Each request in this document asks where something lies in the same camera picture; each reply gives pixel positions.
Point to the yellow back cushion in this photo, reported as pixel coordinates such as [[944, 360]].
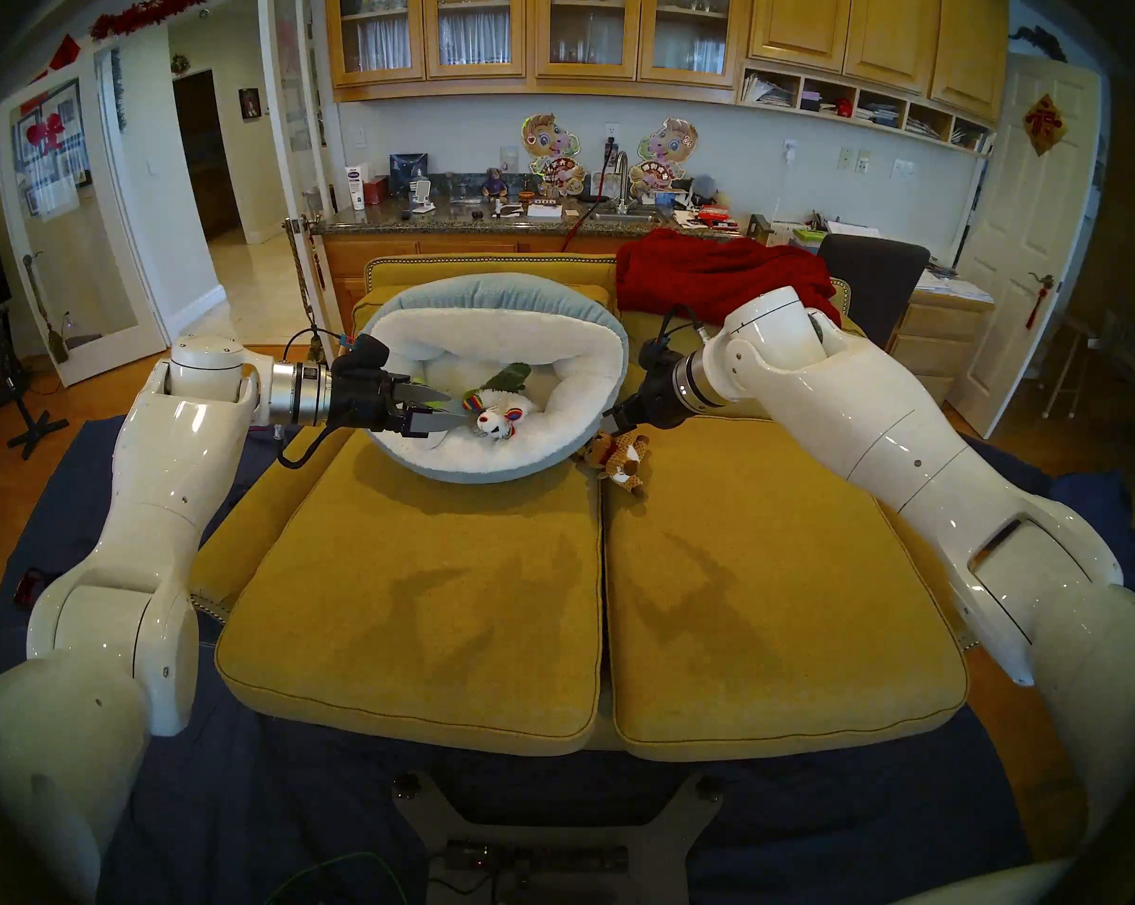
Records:
[[643, 333]]

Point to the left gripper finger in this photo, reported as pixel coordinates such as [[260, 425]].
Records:
[[435, 424], [431, 395]]

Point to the chrome faucet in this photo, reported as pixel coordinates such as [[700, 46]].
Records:
[[624, 191]]

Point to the red knot door decoration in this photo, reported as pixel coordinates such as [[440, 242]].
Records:
[[47, 132]]

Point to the wooden drawer cabinet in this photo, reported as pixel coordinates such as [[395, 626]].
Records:
[[935, 347]]

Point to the dark blue box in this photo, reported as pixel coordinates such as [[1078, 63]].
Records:
[[408, 172]]

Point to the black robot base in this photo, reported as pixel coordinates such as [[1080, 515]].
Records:
[[435, 828]]

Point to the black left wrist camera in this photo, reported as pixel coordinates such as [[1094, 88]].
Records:
[[367, 352]]

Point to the green bottle plush toy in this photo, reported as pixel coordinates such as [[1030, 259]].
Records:
[[506, 377]]

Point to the granite counter with wood base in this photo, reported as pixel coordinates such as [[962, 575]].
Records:
[[407, 246]]

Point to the red paper wall decoration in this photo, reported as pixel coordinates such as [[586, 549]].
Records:
[[65, 55]]

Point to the white and blue dog bed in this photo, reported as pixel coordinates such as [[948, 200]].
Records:
[[492, 333]]

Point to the white glass french door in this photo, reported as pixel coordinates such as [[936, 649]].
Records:
[[115, 361], [280, 111]]

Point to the white panel door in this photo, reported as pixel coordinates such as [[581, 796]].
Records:
[[1020, 215]]

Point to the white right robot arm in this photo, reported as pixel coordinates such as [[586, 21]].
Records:
[[906, 460]]

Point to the blue floor cloth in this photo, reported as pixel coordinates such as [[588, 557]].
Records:
[[294, 799]]

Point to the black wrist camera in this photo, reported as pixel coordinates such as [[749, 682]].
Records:
[[367, 352], [660, 354]]

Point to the white leg stool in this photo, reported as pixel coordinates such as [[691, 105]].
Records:
[[1067, 347]]

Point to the stack of papers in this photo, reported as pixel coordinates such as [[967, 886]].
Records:
[[954, 287]]

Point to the long hanging shoehorn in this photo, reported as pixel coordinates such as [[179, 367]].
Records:
[[57, 347]]

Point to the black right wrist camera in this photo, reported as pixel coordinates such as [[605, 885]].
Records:
[[660, 354]]

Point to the yellow sofa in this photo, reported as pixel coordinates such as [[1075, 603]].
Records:
[[765, 583]]

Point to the white lotion bottle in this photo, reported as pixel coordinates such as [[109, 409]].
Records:
[[356, 191]]

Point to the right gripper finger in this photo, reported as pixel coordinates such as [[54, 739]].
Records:
[[616, 420]]

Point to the black wall decoration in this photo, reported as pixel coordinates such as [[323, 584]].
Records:
[[1038, 38]]

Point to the cartoon child wall decoration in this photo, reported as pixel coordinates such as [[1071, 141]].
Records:
[[666, 151], [550, 149]]

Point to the red diamond door ornament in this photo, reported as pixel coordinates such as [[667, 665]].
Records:
[[1044, 123]]

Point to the white fluffy plush toy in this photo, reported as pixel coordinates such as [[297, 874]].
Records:
[[501, 418]]

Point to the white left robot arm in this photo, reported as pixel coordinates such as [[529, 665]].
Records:
[[143, 554]]

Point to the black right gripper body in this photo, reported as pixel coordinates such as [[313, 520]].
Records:
[[657, 399]]

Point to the red blanket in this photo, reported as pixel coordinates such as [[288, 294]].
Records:
[[680, 271]]

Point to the wooden wall cabinets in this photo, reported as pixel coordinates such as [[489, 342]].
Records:
[[803, 17]]

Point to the brown reindeer plush toy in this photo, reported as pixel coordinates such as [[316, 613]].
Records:
[[619, 455]]

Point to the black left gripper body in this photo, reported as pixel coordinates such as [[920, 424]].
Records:
[[369, 399]]

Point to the dark blue blanket heap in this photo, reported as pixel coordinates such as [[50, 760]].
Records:
[[1095, 507]]

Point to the small framed hall picture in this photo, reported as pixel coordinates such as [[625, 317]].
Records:
[[250, 104]]

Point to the dark upholstered chair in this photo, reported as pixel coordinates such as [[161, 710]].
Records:
[[873, 271]]

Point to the red tinsel garland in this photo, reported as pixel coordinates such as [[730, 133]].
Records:
[[171, 1]]

